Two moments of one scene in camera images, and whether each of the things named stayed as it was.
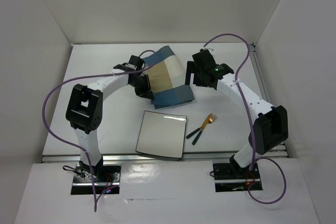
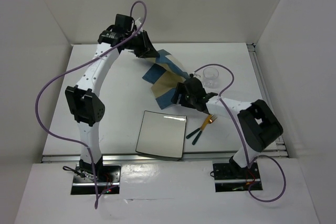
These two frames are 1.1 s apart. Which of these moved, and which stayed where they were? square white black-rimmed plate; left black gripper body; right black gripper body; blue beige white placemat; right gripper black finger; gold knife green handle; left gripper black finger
Moved: right black gripper body; left black gripper body; blue beige white placemat; right gripper black finger; left gripper black finger
Stayed: square white black-rimmed plate; gold knife green handle
